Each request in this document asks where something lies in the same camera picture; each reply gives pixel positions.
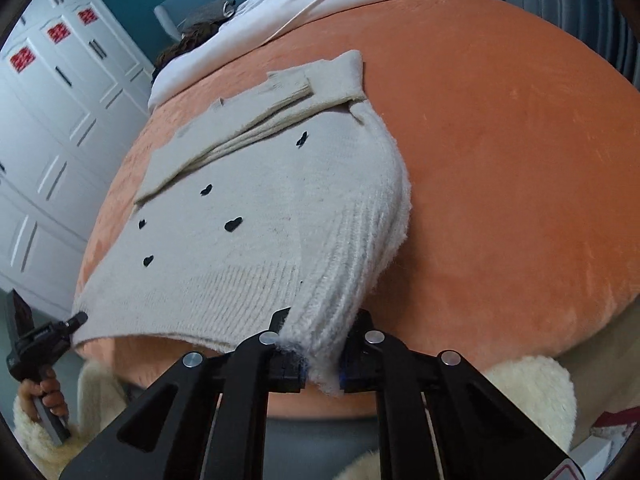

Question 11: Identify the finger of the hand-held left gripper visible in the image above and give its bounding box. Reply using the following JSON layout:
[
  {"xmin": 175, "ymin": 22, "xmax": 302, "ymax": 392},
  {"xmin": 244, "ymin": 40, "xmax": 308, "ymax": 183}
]
[{"xmin": 59, "ymin": 311, "xmax": 89, "ymax": 333}]

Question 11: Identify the white quilt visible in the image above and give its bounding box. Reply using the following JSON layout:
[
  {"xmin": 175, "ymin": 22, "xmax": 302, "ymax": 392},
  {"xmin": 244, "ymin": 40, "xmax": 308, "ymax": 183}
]
[{"xmin": 147, "ymin": 0, "xmax": 483, "ymax": 109}]

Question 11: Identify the person's left hand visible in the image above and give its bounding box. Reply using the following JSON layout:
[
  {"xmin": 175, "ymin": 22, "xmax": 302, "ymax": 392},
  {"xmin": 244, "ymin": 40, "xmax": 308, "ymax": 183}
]
[{"xmin": 19, "ymin": 374, "xmax": 70, "ymax": 423}]

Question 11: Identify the cream knitted sweater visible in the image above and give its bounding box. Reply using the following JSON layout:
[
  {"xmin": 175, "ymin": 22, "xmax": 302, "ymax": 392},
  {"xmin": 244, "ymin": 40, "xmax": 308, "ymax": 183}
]
[{"xmin": 71, "ymin": 50, "xmax": 412, "ymax": 397}]

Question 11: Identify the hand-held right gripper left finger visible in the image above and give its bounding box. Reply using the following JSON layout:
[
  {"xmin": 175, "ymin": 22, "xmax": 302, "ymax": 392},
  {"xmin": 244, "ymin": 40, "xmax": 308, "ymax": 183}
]
[{"xmin": 59, "ymin": 306, "xmax": 307, "ymax": 480}]

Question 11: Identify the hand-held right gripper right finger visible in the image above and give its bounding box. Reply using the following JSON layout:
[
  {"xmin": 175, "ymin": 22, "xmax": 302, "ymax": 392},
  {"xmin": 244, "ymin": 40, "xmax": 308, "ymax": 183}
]
[{"xmin": 340, "ymin": 310, "xmax": 586, "ymax": 480}]

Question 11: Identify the red and white box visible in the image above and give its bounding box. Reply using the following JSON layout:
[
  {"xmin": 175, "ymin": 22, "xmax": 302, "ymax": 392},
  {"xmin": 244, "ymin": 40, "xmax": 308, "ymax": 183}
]
[{"xmin": 570, "ymin": 407, "xmax": 640, "ymax": 476}]

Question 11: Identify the white wardrobe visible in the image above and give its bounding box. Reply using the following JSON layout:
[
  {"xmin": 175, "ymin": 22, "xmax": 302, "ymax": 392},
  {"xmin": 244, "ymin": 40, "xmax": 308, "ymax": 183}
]
[{"xmin": 0, "ymin": 0, "xmax": 156, "ymax": 318}]

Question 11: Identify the grey pleated curtain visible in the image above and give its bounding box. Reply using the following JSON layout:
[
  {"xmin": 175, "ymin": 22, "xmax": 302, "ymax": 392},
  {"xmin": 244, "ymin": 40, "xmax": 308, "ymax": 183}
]
[{"xmin": 460, "ymin": 0, "xmax": 640, "ymax": 106}]

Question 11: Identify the dark curly fur cloth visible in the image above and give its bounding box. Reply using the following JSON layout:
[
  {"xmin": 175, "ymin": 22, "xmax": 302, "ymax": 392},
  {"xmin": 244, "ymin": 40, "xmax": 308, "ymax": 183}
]
[{"xmin": 151, "ymin": 19, "xmax": 226, "ymax": 80}]

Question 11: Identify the orange plush blanket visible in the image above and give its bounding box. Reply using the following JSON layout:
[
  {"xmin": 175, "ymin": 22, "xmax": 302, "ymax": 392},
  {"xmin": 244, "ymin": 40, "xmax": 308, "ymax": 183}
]
[{"xmin": 75, "ymin": 0, "xmax": 640, "ymax": 418}]

